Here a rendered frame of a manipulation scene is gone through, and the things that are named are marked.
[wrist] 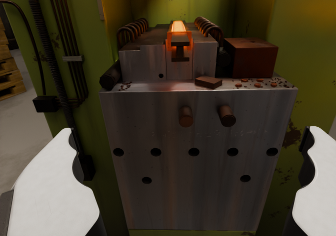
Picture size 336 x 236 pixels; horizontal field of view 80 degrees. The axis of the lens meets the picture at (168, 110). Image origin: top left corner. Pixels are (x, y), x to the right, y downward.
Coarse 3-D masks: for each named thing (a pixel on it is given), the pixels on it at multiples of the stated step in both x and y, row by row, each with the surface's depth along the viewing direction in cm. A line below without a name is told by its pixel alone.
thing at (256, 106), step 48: (144, 96) 39; (192, 96) 39; (240, 96) 38; (288, 96) 38; (144, 144) 45; (192, 144) 44; (240, 144) 44; (144, 192) 52; (192, 192) 52; (240, 192) 51
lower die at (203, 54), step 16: (144, 32) 64; (160, 32) 56; (192, 32) 52; (128, 48) 43; (144, 48) 41; (160, 48) 41; (192, 48) 40; (208, 48) 40; (128, 64) 42; (144, 64) 42; (160, 64) 42; (176, 64) 42; (192, 64) 42; (208, 64) 42; (128, 80) 44; (144, 80) 44
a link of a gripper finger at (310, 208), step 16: (304, 128) 12; (304, 144) 11; (320, 144) 9; (304, 160) 9; (320, 160) 8; (304, 176) 9; (320, 176) 8; (304, 192) 7; (320, 192) 7; (304, 208) 6; (320, 208) 6; (288, 224) 6; (304, 224) 6; (320, 224) 6
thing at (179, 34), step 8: (176, 24) 56; (168, 32) 38; (176, 32) 38; (184, 32) 38; (168, 40) 39; (176, 40) 31; (184, 40) 31; (168, 48) 39; (176, 48) 33; (184, 48) 37; (176, 56) 32; (184, 56) 32
